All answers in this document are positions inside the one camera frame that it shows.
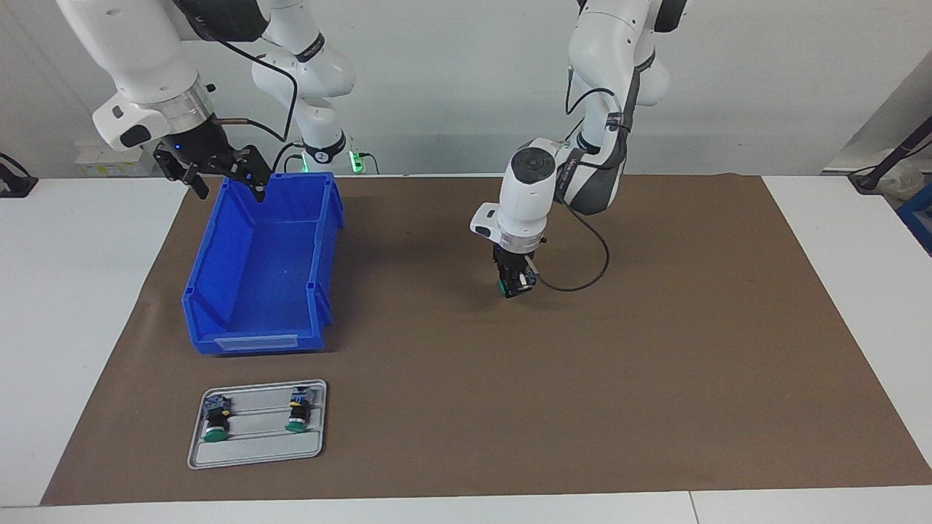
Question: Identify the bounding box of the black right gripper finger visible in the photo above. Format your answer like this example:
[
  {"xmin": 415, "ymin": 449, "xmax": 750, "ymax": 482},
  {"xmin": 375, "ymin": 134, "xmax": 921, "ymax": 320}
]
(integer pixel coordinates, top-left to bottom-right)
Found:
[
  {"xmin": 231, "ymin": 146, "xmax": 272, "ymax": 203},
  {"xmin": 153, "ymin": 144, "xmax": 210, "ymax": 202}
]

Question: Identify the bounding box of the blue plastic storage bin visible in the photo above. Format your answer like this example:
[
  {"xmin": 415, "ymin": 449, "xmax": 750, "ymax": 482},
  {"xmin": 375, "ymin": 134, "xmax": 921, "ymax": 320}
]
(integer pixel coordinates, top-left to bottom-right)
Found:
[{"xmin": 181, "ymin": 172, "xmax": 344, "ymax": 356}]

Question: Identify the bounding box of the brown table mat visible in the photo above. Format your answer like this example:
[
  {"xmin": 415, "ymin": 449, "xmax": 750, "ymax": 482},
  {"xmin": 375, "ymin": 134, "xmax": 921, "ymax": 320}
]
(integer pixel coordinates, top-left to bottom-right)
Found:
[{"xmin": 40, "ymin": 173, "xmax": 932, "ymax": 507}]

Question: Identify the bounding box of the black table clamp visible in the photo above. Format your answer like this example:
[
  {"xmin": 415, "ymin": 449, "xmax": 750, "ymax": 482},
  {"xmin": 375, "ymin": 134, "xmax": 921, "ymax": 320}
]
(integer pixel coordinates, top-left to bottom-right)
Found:
[{"xmin": 0, "ymin": 151, "xmax": 39, "ymax": 199}]

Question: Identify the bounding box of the grey metal tray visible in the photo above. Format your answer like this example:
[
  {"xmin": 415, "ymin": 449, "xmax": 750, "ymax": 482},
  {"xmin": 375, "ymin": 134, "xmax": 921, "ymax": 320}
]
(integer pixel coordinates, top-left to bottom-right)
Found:
[{"xmin": 187, "ymin": 378, "xmax": 328, "ymax": 470}]

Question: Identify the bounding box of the black tripod stand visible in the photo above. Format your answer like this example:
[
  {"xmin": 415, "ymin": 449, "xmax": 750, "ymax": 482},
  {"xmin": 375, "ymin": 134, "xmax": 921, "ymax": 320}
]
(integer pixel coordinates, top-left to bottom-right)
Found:
[{"xmin": 848, "ymin": 115, "xmax": 932, "ymax": 194}]

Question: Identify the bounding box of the clear plastic bag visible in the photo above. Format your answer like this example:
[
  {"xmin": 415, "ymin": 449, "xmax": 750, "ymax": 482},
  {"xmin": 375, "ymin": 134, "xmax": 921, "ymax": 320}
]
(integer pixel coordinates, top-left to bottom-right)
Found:
[{"xmin": 877, "ymin": 159, "xmax": 932, "ymax": 201}]

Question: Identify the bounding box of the blue crate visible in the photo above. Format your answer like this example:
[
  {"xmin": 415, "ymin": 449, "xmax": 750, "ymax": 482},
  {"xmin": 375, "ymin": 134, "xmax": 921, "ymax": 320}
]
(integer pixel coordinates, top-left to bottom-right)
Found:
[{"xmin": 897, "ymin": 182, "xmax": 932, "ymax": 255}]

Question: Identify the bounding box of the black arm base cable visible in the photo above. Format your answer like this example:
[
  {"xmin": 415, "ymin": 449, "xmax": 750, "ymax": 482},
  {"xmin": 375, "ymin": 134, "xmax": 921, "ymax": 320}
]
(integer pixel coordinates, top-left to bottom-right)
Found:
[{"xmin": 273, "ymin": 140, "xmax": 305, "ymax": 174}]

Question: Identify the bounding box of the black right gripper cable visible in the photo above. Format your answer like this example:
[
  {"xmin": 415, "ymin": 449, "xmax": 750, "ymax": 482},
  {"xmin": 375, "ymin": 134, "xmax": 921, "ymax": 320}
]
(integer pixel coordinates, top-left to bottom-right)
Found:
[{"xmin": 186, "ymin": 7, "xmax": 301, "ymax": 143}]

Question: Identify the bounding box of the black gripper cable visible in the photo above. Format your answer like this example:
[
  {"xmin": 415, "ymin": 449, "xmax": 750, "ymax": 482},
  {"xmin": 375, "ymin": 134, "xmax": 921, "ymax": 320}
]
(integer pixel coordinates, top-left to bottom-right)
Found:
[
  {"xmin": 534, "ymin": 64, "xmax": 641, "ymax": 293},
  {"xmin": 186, "ymin": 7, "xmax": 301, "ymax": 143}
]

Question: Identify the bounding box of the white wall box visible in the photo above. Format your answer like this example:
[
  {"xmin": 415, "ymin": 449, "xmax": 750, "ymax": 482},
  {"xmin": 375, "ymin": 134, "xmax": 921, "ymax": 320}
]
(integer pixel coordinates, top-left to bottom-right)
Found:
[{"xmin": 75, "ymin": 142, "xmax": 165, "ymax": 178}]

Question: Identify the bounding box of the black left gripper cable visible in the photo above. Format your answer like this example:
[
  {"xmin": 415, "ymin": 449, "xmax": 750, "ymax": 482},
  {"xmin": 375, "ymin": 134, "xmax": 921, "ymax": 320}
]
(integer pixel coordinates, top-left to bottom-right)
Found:
[{"xmin": 534, "ymin": 64, "xmax": 641, "ymax": 293}]

